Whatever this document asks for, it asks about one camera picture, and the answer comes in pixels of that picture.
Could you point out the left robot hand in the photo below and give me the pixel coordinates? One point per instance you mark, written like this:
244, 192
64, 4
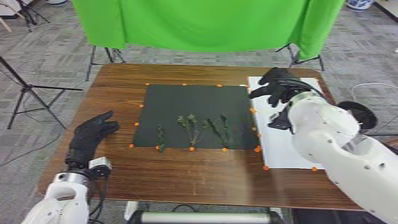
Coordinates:
89, 136

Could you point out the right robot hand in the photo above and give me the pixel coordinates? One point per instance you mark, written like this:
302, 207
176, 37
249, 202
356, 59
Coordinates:
283, 83

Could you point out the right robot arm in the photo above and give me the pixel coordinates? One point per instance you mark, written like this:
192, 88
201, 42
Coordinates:
338, 146

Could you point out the black cloth stand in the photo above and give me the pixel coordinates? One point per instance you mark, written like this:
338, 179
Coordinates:
93, 56
294, 56

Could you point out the small green sprig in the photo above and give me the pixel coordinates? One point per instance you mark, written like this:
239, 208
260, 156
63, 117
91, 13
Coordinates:
160, 135

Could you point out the dark mat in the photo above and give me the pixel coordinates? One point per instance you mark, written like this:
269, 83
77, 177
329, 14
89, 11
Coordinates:
196, 103

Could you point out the long green sprig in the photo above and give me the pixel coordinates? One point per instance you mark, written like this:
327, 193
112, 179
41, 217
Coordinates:
224, 128

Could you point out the forked green sprig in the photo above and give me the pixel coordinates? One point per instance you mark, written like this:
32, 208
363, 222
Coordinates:
191, 125

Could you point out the black tripod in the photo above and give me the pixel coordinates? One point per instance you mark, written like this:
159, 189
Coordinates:
27, 88

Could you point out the white sheet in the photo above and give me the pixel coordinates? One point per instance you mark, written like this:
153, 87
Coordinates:
278, 146

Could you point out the blue and white vase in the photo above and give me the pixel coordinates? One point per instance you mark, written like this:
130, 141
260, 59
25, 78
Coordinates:
359, 3

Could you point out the pale grey bar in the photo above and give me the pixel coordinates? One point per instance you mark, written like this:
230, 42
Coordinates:
205, 218

